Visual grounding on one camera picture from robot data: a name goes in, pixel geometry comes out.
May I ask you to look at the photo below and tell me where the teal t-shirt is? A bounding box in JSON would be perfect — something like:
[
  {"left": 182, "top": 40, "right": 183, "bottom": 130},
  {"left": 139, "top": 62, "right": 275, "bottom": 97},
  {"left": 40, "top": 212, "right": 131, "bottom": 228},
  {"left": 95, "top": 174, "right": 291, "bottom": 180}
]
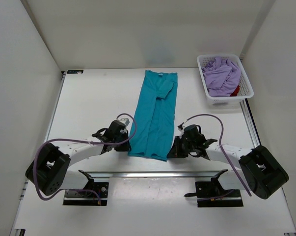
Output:
[{"left": 128, "top": 70, "right": 178, "bottom": 161}]

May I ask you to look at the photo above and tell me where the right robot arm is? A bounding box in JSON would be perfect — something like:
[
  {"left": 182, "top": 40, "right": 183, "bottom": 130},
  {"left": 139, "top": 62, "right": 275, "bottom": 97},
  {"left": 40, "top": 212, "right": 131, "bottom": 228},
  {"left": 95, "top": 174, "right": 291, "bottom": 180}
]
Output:
[{"left": 167, "top": 124, "right": 289, "bottom": 200}]

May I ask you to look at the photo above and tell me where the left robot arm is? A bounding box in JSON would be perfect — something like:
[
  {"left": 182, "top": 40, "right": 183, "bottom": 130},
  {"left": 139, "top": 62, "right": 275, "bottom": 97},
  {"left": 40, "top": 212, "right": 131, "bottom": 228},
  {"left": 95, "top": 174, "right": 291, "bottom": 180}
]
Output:
[{"left": 26, "top": 118, "right": 131, "bottom": 201}]

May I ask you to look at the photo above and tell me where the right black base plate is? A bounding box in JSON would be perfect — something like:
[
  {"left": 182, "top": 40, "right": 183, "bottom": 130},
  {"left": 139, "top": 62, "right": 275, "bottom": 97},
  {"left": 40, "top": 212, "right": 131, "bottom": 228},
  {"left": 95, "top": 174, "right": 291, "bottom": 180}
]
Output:
[{"left": 195, "top": 181, "right": 243, "bottom": 207}]

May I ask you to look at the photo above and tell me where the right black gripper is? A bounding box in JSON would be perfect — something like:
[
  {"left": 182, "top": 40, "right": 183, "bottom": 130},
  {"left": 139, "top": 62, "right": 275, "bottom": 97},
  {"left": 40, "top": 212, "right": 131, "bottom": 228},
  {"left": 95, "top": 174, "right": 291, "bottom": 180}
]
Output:
[{"left": 167, "top": 137, "right": 196, "bottom": 159}]

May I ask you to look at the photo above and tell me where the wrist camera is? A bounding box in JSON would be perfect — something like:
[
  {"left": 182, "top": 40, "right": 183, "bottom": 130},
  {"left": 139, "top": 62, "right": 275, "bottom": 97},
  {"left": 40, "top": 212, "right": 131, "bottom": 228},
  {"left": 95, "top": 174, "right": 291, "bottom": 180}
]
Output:
[
  {"left": 118, "top": 118, "right": 130, "bottom": 127},
  {"left": 178, "top": 120, "right": 187, "bottom": 138}
]

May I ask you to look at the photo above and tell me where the black label sticker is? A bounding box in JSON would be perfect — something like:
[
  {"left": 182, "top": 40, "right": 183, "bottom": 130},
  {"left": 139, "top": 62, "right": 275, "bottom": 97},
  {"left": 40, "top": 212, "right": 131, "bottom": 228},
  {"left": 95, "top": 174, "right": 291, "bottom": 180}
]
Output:
[{"left": 67, "top": 70, "right": 84, "bottom": 74}]

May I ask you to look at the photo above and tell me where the red garment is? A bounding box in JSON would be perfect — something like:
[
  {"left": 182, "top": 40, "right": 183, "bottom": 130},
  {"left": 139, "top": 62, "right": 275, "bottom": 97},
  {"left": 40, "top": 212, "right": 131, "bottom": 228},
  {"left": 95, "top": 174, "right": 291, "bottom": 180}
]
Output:
[{"left": 230, "top": 85, "right": 240, "bottom": 97}]

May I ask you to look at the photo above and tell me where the lavender t-shirt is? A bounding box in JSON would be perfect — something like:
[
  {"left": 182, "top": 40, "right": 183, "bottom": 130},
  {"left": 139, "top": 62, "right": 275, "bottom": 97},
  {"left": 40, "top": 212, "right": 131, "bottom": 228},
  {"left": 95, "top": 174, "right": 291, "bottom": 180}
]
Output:
[{"left": 202, "top": 57, "right": 242, "bottom": 97}]

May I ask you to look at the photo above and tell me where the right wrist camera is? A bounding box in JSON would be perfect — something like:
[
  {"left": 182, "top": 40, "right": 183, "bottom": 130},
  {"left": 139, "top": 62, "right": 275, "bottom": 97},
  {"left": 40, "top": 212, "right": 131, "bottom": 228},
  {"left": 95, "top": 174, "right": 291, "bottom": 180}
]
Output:
[{"left": 178, "top": 120, "right": 187, "bottom": 138}]

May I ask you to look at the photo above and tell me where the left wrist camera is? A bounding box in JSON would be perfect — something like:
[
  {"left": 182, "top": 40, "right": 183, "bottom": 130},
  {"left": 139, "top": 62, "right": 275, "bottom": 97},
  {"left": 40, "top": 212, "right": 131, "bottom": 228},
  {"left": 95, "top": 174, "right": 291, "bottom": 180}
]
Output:
[{"left": 118, "top": 118, "right": 130, "bottom": 127}]

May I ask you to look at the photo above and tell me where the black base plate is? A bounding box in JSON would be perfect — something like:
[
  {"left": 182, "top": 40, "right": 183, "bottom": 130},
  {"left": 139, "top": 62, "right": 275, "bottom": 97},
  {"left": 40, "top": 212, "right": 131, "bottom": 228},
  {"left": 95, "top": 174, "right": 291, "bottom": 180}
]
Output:
[
  {"left": 63, "top": 179, "right": 109, "bottom": 207},
  {"left": 195, "top": 181, "right": 243, "bottom": 207}
]

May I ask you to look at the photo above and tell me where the white plastic basket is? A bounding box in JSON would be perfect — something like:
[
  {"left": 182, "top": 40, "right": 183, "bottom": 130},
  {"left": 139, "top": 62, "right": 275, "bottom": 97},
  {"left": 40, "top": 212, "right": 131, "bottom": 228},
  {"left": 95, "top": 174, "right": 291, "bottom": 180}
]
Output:
[{"left": 196, "top": 54, "right": 254, "bottom": 107}]

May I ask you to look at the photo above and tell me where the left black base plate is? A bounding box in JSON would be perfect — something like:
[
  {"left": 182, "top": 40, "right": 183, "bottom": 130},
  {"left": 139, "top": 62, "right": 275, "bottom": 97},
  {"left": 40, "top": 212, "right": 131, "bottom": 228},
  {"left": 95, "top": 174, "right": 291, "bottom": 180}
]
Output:
[{"left": 63, "top": 179, "right": 109, "bottom": 207}]

